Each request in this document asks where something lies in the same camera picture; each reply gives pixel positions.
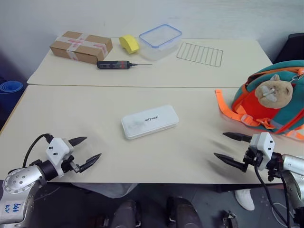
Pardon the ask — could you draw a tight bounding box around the yellow sponge block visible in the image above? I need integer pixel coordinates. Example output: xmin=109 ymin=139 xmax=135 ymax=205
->
xmin=118 ymin=34 xmax=141 ymax=55

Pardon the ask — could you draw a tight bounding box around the dark rounded shape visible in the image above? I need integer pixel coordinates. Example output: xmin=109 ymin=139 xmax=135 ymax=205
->
xmin=165 ymin=196 xmax=203 ymax=228
xmin=110 ymin=199 xmax=141 ymax=228

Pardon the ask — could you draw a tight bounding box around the metal wire rack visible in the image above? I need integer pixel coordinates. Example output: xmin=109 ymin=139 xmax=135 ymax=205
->
xmin=176 ymin=42 xmax=224 ymax=67

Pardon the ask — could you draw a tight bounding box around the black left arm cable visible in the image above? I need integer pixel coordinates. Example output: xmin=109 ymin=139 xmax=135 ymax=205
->
xmin=22 ymin=133 xmax=52 ymax=168

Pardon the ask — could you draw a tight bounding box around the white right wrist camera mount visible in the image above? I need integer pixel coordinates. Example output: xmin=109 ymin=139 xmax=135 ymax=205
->
xmin=248 ymin=132 xmax=276 ymax=171

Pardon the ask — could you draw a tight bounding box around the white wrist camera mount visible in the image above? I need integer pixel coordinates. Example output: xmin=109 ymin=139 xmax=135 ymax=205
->
xmin=45 ymin=137 xmax=74 ymax=178
xmin=248 ymin=132 xmax=276 ymax=171

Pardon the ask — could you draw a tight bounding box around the teal orange plush backpack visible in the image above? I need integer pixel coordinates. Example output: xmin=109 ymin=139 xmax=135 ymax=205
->
xmin=215 ymin=60 xmax=304 ymax=143

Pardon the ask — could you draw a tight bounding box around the black electric screwdriver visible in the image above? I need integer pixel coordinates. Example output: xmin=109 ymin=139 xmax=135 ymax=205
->
xmin=96 ymin=60 xmax=153 ymax=70

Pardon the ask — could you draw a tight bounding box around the small dark floor object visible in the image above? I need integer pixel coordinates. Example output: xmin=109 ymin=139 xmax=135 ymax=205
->
xmin=222 ymin=209 xmax=241 ymax=228

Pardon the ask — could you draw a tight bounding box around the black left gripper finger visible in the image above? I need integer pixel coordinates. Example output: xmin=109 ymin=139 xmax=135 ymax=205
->
xmin=68 ymin=136 xmax=88 ymax=147
xmin=79 ymin=152 xmax=103 ymax=173

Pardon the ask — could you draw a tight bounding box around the taped brown cardboard box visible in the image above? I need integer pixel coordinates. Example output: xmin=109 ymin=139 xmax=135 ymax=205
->
xmin=49 ymin=31 xmax=113 ymax=64

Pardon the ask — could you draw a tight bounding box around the black chair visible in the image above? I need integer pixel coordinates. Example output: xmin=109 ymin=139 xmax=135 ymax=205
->
xmin=273 ymin=33 xmax=304 ymax=65

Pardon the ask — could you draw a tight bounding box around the white shoe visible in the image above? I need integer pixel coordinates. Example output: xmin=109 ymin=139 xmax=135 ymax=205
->
xmin=234 ymin=189 xmax=256 ymax=212

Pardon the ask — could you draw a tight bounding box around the clear plastic bag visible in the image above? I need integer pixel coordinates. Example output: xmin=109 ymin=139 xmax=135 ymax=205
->
xmin=70 ymin=182 xmax=139 ymax=199

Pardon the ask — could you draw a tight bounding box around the clear container with blue-rimmed lid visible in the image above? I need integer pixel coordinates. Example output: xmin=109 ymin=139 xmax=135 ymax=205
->
xmin=138 ymin=24 xmax=183 ymax=61

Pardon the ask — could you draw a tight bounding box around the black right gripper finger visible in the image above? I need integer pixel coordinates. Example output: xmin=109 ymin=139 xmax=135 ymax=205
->
xmin=222 ymin=132 xmax=253 ymax=143
xmin=213 ymin=152 xmax=249 ymax=173

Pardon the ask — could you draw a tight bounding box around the blue rolled mat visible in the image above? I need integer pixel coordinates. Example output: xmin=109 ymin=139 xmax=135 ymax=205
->
xmin=0 ymin=80 xmax=25 ymax=113

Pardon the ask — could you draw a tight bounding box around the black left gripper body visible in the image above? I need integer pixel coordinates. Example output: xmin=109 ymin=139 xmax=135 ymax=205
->
xmin=61 ymin=155 xmax=81 ymax=174

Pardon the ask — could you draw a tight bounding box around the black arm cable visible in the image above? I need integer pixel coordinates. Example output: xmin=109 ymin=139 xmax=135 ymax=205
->
xmin=253 ymin=163 xmax=292 ymax=228
xmin=22 ymin=133 xmax=52 ymax=168

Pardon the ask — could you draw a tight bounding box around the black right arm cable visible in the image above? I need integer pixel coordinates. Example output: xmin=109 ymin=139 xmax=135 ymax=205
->
xmin=253 ymin=163 xmax=292 ymax=228

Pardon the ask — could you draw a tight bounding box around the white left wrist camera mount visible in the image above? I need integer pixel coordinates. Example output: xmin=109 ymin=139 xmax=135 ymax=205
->
xmin=45 ymin=137 xmax=74 ymax=178

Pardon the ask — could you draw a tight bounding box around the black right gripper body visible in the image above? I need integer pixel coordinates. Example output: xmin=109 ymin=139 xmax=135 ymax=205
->
xmin=243 ymin=146 xmax=262 ymax=171

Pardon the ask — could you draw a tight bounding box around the white plastic case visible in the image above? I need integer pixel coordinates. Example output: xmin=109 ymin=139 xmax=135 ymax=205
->
xmin=120 ymin=104 xmax=180 ymax=140

